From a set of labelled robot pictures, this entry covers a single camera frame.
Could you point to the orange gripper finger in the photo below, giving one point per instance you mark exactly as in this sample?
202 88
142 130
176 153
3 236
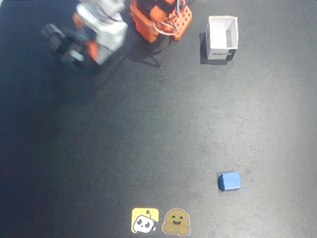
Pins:
91 50

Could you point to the blue cube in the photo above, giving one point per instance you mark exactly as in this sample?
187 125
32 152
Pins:
230 181

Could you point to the white and orange robot arm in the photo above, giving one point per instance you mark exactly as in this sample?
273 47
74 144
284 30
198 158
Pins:
99 12

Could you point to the orange robot base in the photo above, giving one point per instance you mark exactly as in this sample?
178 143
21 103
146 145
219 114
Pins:
142 24

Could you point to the white cardboard box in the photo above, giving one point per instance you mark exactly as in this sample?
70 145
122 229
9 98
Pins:
221 37

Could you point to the black felt mat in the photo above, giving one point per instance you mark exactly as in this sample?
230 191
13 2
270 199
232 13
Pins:
123 136

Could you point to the yellow robot sticker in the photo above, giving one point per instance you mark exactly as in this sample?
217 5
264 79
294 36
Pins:
144 220

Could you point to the hugging face emoji sticker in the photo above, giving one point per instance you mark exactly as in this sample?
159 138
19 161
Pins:
176 221

